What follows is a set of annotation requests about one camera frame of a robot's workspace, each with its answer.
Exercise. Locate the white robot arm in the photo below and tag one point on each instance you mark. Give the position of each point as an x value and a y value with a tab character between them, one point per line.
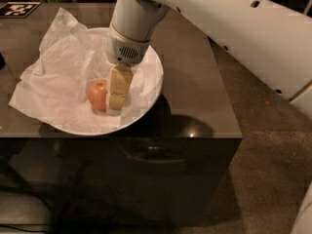
274	44

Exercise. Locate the white gripper with vent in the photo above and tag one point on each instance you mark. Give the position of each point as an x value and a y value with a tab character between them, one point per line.
126	50

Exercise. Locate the white round bowl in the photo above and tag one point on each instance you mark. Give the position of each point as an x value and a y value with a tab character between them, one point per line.
72	64

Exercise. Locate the dark glass top table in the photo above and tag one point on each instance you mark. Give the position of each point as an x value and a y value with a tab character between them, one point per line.
170	167

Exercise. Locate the black white fiducial marker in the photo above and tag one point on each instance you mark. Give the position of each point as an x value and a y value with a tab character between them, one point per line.
17	10

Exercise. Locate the white paper sheet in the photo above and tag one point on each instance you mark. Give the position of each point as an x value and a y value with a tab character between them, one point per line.
27	97

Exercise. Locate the red orange apple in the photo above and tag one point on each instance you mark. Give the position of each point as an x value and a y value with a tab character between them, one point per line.
97	94

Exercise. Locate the small dark object at left edge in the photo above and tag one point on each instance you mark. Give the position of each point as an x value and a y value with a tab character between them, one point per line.
2	62

